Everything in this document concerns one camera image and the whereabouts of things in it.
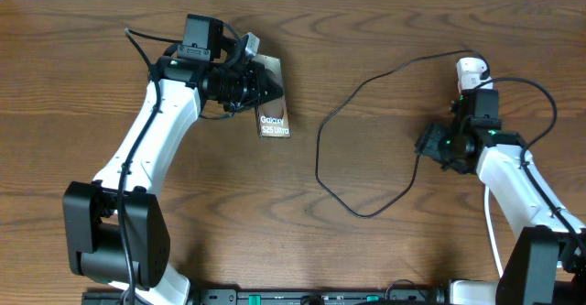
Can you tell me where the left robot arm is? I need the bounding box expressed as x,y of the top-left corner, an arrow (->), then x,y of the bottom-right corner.
63,15 -> 284,304

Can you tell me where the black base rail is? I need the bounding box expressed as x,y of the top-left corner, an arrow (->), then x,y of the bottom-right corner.
81,279 -> 505,305

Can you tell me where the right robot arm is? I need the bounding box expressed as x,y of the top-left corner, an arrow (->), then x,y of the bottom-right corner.
416,89 -> 585,304

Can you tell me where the black charger cable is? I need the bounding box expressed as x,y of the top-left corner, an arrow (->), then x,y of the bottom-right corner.
314,49 -> 492,220

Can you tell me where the white charger adapter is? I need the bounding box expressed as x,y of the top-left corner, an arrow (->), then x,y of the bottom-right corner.
456,57 -> 491,94

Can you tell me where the white power strip cord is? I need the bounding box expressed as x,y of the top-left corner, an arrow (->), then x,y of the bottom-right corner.
483,184 -> 505,278

